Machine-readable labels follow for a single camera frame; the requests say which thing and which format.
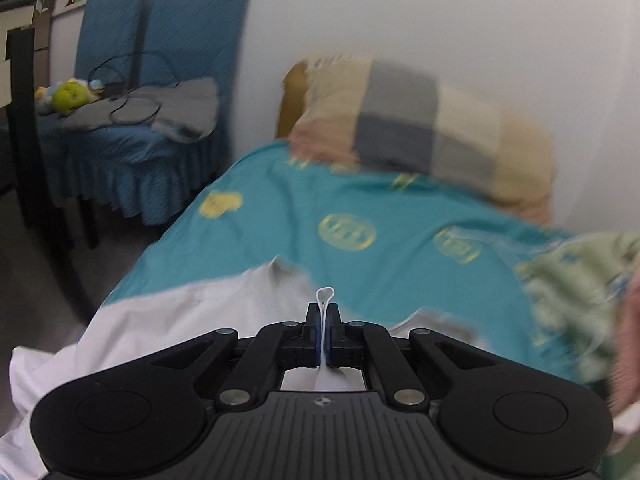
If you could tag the white desk with black legs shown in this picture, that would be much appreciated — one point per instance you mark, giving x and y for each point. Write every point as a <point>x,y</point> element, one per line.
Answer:
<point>22,110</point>

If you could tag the checkered pillow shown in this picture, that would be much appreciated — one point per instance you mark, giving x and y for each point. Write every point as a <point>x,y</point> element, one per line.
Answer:
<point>287,110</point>

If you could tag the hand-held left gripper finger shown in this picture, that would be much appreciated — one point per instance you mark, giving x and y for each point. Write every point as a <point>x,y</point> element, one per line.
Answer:
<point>316,340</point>
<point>328,355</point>

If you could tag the yellow-green plush toy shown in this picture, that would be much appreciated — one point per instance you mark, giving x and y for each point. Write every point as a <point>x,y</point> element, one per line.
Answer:
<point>70,96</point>

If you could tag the grey cloth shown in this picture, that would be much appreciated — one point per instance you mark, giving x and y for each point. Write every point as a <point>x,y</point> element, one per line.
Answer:
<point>190,105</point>

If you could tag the teal patterned bed sheet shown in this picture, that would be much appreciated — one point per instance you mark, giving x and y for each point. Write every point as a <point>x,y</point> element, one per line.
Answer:
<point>390,200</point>

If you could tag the green plush blanket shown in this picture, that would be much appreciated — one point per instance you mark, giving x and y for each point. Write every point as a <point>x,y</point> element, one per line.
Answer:
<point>570,300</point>

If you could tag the white garment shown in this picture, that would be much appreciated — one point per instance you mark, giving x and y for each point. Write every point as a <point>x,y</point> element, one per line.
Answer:
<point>175,320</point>

